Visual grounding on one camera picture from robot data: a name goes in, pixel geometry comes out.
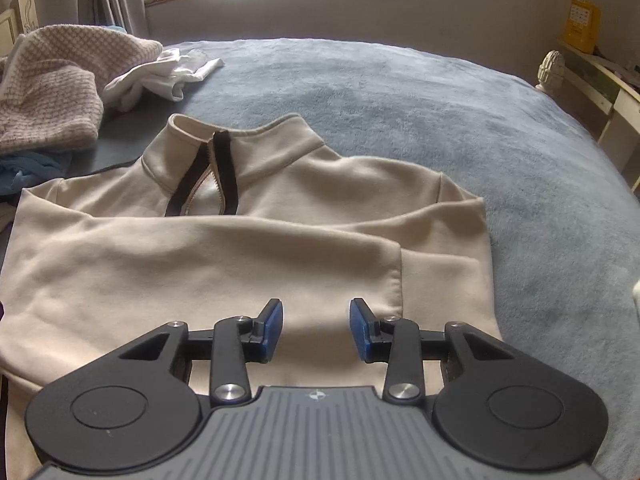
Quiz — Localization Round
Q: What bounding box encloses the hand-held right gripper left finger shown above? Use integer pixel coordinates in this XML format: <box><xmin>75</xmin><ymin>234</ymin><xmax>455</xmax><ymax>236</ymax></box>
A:
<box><xmin>119</xmin><ymin>298</ymin><xmax>284</xmax><ymax>407</ymax></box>

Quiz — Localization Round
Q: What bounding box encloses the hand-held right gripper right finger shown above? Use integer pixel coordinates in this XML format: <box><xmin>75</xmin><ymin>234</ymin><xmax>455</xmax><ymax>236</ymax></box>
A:
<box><xmin>349</xmin><ymin>297</ymin><xmax>518</xmax><ymax>405</ymax></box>

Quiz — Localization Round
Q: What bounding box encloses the beige zip jacket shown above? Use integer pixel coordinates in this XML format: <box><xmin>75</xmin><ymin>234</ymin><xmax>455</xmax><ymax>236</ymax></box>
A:
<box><xmin>0</xmin><ymin>112</ymin><xmax>503</xmax><ymax>461</ymax></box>

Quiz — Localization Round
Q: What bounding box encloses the white crumpled garment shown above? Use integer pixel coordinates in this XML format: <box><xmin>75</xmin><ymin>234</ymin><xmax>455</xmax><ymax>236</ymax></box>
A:
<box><xmin>102</xmin><ymin>47</ymin><xmax>224</xmax><ymax>112</ymax></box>

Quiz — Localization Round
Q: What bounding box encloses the blue garment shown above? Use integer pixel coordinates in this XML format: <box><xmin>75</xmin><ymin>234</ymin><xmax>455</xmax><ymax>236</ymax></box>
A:
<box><xmin>0</xmin><ymin>151</ymin><xmax>73</xmax><ymax>198</ymax></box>

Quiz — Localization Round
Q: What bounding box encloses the cream bedpost finial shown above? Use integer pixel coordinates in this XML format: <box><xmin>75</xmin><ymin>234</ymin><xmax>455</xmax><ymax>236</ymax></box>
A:
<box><xmin>535</xmin><ymin>50</ymin><xmax>567</xmax><ymax>96</ymax></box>

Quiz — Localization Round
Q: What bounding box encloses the beige checked knit sweater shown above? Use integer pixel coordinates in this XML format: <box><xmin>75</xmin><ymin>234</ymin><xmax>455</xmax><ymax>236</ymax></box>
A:
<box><xmin>0</xmin><ymin>24</ymin><xmax>163</xmax><ymax>156</ymax></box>

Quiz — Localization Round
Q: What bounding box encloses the cream wooden desk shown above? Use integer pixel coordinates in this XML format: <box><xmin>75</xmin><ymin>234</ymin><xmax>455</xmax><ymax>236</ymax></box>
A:
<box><xmin>560</xmin><ymin>42</ymin><xmax>640</xmax><ymax>193</ymax></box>

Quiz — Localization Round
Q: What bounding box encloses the yellow box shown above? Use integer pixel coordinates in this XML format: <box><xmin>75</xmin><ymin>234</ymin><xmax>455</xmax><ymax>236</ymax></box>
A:
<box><xmin>563</xmin><ymin>0</ymin><xmax>601</xmax><ymax>55</ymax></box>

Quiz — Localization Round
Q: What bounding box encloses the cream carved headboard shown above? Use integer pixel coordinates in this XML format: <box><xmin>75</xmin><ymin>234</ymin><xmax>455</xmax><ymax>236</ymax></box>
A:
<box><xmin>0</xmin><ymin>0</ymin><xmax>40</xmax><ymax>58</ymax></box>

